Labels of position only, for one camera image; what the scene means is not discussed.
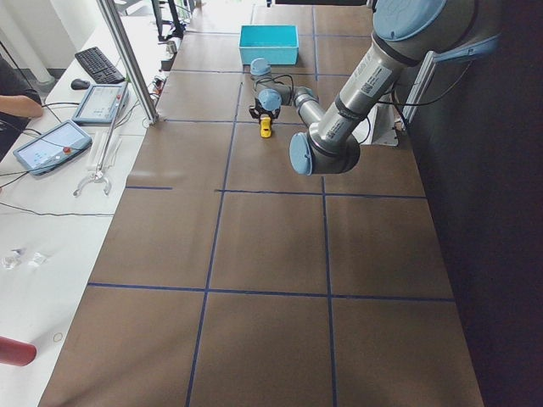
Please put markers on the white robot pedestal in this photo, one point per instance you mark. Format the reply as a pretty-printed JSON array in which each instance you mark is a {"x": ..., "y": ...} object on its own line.
[{"x": 383, "y": 130}]

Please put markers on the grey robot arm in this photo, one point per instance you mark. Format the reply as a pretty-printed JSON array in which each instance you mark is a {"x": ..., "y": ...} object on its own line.
[{"x": 403, "y": 33}]

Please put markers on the aluminium frame post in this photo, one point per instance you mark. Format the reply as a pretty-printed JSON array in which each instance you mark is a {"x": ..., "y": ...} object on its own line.
[{"x": 128, "y": 57}]

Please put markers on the black keyboard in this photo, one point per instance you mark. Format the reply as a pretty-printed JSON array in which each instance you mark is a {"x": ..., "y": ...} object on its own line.
[{"x": 98, "y": 66}]

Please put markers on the black computer mouse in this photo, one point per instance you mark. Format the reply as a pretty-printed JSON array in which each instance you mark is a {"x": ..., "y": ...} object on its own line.
[{"x": 79, "y": 84}]

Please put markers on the upper teach pendant tablet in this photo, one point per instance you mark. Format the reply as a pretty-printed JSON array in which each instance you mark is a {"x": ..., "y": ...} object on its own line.
[{"x": 100, "y": 104}]

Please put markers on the yellow beetle toy car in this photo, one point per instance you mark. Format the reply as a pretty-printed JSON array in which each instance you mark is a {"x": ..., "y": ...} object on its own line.
[{"x": 265, "y": 126}]

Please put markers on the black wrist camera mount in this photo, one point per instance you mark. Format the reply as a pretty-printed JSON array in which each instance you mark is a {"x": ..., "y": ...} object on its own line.
[{"x": 258, "y": 112}]

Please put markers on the lower teach pendant tablet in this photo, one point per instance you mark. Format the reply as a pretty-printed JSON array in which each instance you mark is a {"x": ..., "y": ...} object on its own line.
[{"x": 53, "y": 149}]

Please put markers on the turquoise plastic bin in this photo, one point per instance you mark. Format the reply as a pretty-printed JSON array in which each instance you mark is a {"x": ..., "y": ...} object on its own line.
[{"x": 278, "y": 44}]

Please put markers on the teach pendant tablet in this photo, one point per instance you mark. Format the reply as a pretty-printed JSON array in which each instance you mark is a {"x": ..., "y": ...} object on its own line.
[
  {"x": 53, "y": 149},
  {"x": 100, "y": 104}
]

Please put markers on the metal cup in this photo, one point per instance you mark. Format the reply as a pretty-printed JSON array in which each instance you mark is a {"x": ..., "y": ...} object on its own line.
[{"x": 172, "y": 45}]

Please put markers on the red fire extinguisher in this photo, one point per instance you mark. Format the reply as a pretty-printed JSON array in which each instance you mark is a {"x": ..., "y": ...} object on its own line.
[{"x": 16, "y": 353}]

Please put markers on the green handled reacher grabber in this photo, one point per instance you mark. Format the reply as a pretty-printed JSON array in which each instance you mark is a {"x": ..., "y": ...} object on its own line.
[{"x": 97, "y": 160}]

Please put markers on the crumpled clear plastic wrap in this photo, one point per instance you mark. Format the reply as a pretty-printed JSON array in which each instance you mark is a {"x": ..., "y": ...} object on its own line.
[{"x": 16, "y": 257}]

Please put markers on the person forearm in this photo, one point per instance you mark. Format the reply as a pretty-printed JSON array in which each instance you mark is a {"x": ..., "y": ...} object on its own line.
[{"x": 21, "y": 106}]

